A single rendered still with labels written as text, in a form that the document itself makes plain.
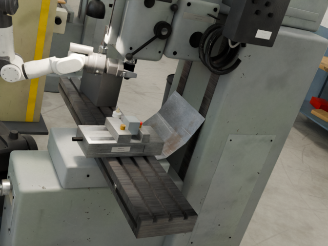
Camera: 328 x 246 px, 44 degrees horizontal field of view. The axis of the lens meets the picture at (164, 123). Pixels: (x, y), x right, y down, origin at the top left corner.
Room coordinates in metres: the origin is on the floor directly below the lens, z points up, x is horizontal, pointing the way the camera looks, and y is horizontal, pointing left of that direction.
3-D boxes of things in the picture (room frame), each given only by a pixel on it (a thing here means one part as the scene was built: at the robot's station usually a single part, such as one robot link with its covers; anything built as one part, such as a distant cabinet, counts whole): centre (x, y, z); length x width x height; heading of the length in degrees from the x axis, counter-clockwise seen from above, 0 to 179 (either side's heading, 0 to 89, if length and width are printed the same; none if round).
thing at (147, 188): (1.71, 0.22, 0.89); 1.24 x 0.23 x 0.08; 33
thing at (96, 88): (2.02, 0.38, 1.03); 0.22 x 0.12 x 0.20; 40
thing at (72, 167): (1.71, 0.21, 0.79); 0.50 x 0.35 x 0.12; 123
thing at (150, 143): (1.56, 0.16, 0.98); 0.35 x 0.15 x 0.11; 125
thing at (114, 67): (1.68, 0.30, 1.23); 0.13 x 0.12 x 0.10; 18
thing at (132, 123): (1.58, 0.13, 1.04); 0.06 x 0.05 x 0.06; 35
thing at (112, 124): (1.55, 0.18, 1.02); 0.15 x 0.06 x 0.04; 35
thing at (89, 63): (1.65, 0.41, 1.24); 0.11 x 0.11 x 0.11; 18
